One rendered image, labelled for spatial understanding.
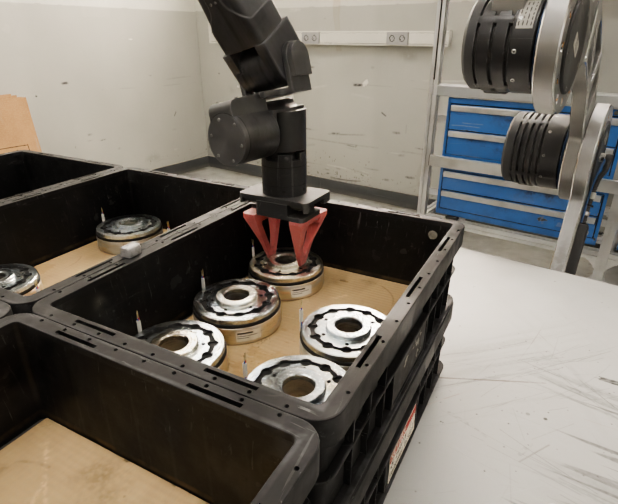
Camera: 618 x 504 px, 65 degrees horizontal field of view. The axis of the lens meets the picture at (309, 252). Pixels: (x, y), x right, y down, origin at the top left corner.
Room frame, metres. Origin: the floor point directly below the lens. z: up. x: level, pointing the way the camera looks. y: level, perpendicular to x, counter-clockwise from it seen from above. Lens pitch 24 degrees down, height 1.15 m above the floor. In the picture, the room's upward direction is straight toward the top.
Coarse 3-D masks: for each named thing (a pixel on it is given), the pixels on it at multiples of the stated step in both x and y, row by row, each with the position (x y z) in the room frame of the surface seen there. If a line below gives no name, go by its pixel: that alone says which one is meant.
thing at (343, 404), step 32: (448, 224) 0.57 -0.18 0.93; (448, 256) 0.49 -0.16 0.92; (64, 288) 0.40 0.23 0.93; (416, 288) 0.40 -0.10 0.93; (64, 320) 0.34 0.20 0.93; (384, 320) 0.34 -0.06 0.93; (160, 352) 0.30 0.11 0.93; (384, 352) 0.30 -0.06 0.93; (224, 384) 0.26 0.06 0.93; (256, 384) 0.26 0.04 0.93; (352, 384) 0.26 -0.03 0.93; (320, 416) 0.23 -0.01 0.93; (352, 416) 0.25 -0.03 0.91; (320, 448) 0.23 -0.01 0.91
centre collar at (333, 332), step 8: (328, 320) 0.44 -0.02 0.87; (336, 320) 0.44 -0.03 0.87; (344, 320) 0.45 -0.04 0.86; (352, 320) 0.45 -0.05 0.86; (360, 320) 0.44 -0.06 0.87; (368, 320) 0.44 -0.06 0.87; (328, 328) 0.43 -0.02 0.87; (368, 328) 0.43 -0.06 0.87; (336, 336) 0.41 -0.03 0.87; (344, 336) 0.41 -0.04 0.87; (352, 336) 0.41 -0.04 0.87; (360, 336) 0.41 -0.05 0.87
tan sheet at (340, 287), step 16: (336, 272) 0.63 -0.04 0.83; (336, 288) 0.58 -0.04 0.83; (352, 288) 0.58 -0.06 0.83; (368, 288) 0.58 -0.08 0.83; (384, 288) 0.58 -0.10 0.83; (400, 288) 0.58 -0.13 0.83; (288, 304) 0.54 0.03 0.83; (304, 304) 0.54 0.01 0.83; (320, 304) 0.54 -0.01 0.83; (336, 304) 0.54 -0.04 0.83; (352, 304) 0.54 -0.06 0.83; (368, 304) 0.54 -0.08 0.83; (384, 304) 0.54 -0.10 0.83; (288, 320) 0.50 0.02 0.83; (272, 336) 0.47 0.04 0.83; (288, 336) 0.47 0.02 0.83; (240, 352) 0.44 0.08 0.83; (256, 352) 0.44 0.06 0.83; (272, 352) 0.44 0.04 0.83; (288, 352) 0.44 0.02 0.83; (240, 368) 0.41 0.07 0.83
